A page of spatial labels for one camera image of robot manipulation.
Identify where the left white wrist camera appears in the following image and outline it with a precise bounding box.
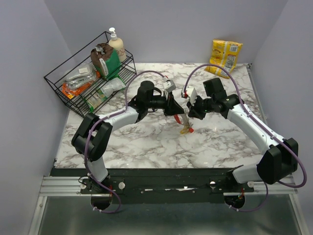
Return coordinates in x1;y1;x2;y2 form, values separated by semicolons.
163;79;177;93

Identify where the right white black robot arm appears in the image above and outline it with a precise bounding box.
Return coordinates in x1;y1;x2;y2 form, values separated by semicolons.
181;78;298;192

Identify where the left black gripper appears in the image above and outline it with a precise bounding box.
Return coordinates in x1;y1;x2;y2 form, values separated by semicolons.
146;91;184;117

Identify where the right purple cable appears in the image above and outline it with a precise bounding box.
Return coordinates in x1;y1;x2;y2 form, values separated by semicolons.
183;64;308;212

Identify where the black wire rack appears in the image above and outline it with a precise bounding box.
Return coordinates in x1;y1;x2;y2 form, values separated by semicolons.
44;31;136;117

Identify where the green white snack packet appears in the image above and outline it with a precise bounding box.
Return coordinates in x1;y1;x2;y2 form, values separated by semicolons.
87;77;126;112

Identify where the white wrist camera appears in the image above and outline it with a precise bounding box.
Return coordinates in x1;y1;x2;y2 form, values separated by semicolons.
163;79;177;93
181;86;197;106

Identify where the orange snack packet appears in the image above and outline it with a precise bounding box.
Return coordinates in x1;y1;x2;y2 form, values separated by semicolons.
62;83;91;99

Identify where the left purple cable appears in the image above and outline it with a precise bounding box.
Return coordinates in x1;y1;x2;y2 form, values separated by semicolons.
84;70;169;214

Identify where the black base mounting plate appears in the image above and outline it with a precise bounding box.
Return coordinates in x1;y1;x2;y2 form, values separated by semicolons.
50;167;286;205

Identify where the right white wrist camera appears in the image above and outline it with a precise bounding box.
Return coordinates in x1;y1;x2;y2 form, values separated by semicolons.
181;86;197;106

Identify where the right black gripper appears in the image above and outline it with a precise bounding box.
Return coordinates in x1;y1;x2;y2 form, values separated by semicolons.
186;94;215;120

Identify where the purple cable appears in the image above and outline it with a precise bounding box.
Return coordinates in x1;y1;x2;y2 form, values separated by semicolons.
183;64;308;212
84;70;169;214

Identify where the clear plastic packet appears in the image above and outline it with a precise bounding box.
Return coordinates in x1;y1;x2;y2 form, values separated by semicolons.
65;64;97;89

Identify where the metal red key organizer plate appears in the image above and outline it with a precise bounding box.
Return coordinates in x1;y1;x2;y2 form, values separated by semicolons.
174;114;192;129

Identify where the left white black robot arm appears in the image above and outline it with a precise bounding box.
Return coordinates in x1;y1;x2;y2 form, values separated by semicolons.
71;80;188;193

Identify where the brown green bag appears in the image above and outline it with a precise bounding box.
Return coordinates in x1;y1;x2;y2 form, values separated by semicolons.
90;43;121;80

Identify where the aluminium rail frame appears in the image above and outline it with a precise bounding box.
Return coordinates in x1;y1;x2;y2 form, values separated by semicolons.
29;175;309;235

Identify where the yellow key tag centre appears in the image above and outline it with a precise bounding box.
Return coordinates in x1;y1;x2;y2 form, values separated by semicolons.
180;127;190;134

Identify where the cream pump lotion bottle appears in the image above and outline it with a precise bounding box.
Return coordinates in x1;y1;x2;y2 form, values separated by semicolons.
109;27;127;62

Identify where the yellow chips bag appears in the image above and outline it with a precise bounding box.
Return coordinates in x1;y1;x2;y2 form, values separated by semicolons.
209;40;243;73

